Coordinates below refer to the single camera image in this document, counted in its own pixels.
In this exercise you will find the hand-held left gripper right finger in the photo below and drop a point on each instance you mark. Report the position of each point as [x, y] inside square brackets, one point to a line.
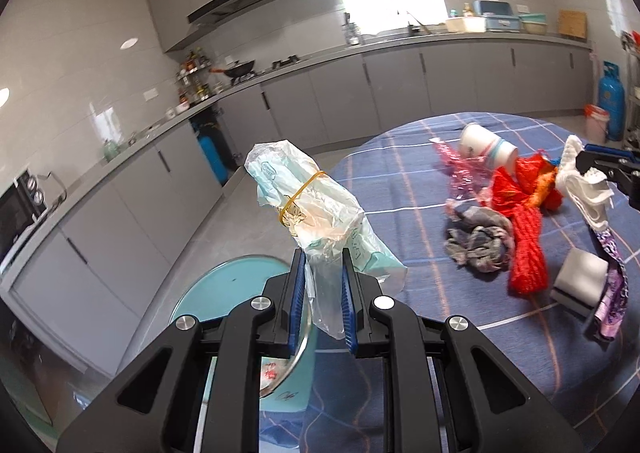
[348, 303]

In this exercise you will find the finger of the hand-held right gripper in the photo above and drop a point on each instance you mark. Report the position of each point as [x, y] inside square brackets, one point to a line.
[595, 164]
[610, 149]

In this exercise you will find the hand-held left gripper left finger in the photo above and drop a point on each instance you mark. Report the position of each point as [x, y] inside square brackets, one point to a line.
[296, 303]

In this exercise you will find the white cloth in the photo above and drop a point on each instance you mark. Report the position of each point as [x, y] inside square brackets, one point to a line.
[575, 188]

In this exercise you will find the clear plastic bag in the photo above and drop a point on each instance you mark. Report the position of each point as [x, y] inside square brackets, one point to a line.
[320, 213]

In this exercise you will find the red plastic bag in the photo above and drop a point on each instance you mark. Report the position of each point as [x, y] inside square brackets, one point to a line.
[527, 243]

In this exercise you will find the yellow rubber band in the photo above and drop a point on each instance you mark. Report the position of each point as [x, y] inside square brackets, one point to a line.
[300, 189]

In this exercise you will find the red white plastic bucket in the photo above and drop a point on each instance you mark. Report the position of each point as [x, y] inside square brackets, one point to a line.
[596, 125]

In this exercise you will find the blue gas cylinder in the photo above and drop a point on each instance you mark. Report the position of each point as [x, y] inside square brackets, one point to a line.
[611, 103]

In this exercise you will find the white striped paper cup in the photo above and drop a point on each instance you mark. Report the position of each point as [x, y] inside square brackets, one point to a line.
[482, 143]

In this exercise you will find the white foam block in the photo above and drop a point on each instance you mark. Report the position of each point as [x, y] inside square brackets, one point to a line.
[580, 278]

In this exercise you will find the wooden cutting board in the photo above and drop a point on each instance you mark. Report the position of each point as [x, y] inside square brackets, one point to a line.
[571, 24]

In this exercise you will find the pink foil wrapper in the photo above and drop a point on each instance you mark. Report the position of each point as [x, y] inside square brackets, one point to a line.
[465, 183]

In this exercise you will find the grey crumpled plastic bag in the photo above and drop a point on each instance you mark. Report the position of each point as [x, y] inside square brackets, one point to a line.
[480, 238]

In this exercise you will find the blue plaid tablecloth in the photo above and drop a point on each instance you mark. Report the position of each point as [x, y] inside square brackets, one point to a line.
[415, 183]

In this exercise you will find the purple patterned fabric strip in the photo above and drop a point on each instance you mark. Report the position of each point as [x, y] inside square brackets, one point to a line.
[612, 303]

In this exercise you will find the green lidded container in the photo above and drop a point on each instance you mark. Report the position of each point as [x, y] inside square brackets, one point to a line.
[532, 25]

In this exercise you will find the blue water filter cylinder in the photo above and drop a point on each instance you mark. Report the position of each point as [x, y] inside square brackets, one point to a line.
[212, 158]

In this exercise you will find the blue bread box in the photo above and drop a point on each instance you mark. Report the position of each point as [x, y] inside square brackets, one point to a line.
[495, 18]

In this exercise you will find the white plastic basin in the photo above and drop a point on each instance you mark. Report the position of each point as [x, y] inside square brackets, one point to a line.
[465, 25]

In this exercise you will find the small condiment bottle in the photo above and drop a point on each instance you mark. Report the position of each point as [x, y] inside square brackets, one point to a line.
[468, 10]

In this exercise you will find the grey kitchen counter cabinets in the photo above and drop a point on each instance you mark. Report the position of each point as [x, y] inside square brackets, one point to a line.
[350, 83]

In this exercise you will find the sink faucet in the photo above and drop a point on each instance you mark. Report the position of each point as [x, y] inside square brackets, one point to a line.
[412, 24]

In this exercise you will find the gas stove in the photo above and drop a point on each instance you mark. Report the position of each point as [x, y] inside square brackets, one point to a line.
[282, 64]

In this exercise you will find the glass jar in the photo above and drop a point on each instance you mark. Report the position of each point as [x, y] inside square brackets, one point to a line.
[111, 150]

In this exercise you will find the black wok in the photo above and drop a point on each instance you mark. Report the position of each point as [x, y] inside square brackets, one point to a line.
[240, 69]

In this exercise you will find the spice rack with bottles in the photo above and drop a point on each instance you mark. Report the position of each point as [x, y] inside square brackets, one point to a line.
[192, 83]

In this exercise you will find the utensil holder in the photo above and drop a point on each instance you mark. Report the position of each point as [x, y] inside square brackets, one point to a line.
[351, 33]

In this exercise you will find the black microwave oven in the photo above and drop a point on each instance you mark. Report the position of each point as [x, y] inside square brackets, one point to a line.
[15, 213]

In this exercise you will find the white wall socket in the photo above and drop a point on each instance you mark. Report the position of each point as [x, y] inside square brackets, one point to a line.
[151, 94]

